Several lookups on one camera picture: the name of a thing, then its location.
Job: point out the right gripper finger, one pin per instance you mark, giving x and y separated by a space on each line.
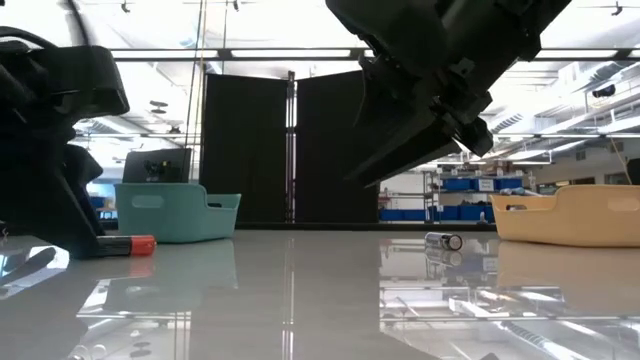
410 150

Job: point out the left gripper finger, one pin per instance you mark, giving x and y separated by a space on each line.
45 200

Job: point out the black red MAX battery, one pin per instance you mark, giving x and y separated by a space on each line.
127 245

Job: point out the metal shelf rack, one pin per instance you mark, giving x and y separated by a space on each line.
432 197

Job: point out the blue storage bin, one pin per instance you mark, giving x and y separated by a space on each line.
400 215
509 183
456 184
462 213

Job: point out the black monitor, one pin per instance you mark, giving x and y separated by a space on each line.
150 167

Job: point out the teal plastic bin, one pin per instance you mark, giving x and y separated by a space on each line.
175 215

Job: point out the black folding partition screen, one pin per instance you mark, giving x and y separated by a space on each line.
245 150

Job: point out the yellow plastic bin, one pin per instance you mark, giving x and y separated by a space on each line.
565 225

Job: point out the black overhead crossbar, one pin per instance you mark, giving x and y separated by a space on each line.
225 53

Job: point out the black dome camera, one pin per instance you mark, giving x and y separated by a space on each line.
604 91

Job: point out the black table frame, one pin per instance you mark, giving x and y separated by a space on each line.
300 226

